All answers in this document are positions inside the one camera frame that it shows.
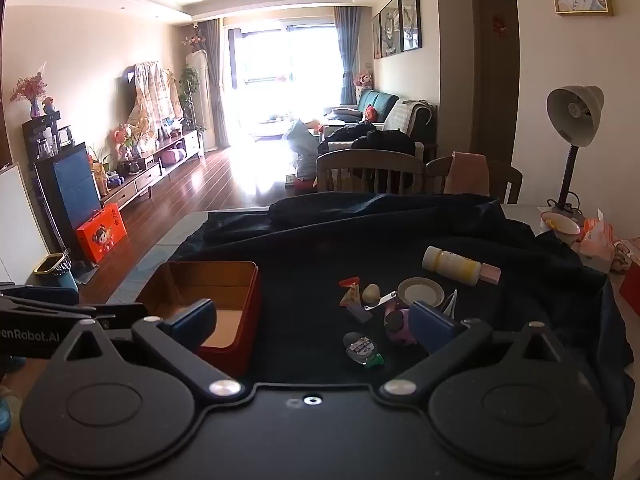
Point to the wooden dining chair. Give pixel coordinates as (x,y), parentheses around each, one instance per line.
(505,177)
(370,170)

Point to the grey desk lamp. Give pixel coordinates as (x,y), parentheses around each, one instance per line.
(575,110)

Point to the small beige round plate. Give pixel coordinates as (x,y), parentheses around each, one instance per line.
(421,292)

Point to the dark green trash bin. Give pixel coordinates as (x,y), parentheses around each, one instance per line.
(55,272)

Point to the white standing air conditioner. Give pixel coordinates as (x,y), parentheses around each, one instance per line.
(197,95)

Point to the purple toy figure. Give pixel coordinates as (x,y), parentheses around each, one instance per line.
(398,327)

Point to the black framed wall picture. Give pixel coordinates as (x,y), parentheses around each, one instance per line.
(410,15)
(390,27)
(376,35)

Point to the dark green sofa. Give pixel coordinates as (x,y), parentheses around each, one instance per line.
(385,105)

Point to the pink tissue packet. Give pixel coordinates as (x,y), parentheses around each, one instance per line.
(597,242)

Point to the white bowl with red rim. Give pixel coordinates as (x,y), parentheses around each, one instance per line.
(560,222)

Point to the red candy wrapper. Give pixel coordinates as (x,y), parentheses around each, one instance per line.
(351,291)

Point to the white and yellow bottle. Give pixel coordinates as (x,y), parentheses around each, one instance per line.
(450,264)

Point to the black cloth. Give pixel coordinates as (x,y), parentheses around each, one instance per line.
(300,270)

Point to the blue grey curtain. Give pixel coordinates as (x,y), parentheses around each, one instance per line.
(347,50)

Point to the clear bottle with green cap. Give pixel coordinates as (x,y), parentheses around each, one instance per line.
(361,348)

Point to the pink flowers in vase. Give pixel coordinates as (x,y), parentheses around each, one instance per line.
(30,90)

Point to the silver tweezers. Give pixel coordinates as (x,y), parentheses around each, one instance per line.
(451,304)

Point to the light blue bundle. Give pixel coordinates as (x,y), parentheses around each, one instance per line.
(302,145)

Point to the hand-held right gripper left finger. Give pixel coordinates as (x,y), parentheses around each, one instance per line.
(195,321)

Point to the black jacket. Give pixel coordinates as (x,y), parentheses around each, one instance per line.
(382,142)

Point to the small purple block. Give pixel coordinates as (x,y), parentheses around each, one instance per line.
(361,314)

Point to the beige egg-shaped toy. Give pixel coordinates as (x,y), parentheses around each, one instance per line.
(371,291)

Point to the pink ribbed soap dish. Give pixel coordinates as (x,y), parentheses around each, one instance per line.
(490,274)

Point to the black and blue water dispenser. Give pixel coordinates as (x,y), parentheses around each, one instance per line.
(65,180)

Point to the pink towel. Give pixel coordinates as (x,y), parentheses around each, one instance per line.
(467,172)

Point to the brown wooden door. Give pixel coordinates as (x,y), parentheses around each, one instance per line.
(492,75)

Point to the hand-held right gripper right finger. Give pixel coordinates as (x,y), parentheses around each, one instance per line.
(431,329)

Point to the green potted plant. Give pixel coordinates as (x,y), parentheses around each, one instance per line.
(189,90)

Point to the wooden television cabinet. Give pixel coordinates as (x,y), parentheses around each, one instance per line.
(155,167)

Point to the white cabinet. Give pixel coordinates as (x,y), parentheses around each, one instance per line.
(20,225)

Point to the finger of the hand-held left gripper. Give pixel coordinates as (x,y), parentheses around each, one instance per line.
(50,305)

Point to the orange gift box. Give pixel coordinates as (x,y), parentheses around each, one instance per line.
(102,232)

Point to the silver nail clipper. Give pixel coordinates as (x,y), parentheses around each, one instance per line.
(380,302)

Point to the television under floral cloth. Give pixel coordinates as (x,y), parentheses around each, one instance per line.
(147,95)

